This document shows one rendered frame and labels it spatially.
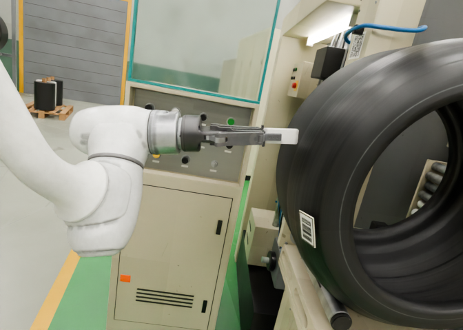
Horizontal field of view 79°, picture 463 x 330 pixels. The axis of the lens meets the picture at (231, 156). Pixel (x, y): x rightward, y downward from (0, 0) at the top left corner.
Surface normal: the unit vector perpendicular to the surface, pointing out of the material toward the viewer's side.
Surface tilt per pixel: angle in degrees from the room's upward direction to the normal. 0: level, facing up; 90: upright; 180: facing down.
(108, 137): 55
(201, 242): 90
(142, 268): 90
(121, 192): 64
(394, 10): 90
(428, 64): 51
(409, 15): 90
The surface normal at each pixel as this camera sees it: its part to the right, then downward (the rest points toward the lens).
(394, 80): -0.40, -0.41
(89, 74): 0.22, 0.29
